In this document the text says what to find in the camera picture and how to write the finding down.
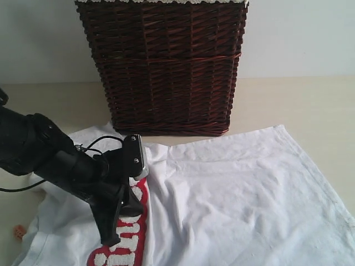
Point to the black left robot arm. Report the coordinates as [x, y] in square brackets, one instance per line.
[35, 144]

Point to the white t-shirt with red lettering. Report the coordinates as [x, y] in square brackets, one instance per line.
[248, 199]

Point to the small orange object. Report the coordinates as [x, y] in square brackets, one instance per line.
[19, 232]

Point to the dark brown wicker basket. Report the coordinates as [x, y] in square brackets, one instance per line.
[167, 69]

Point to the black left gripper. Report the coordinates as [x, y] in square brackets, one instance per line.
[110, 195]

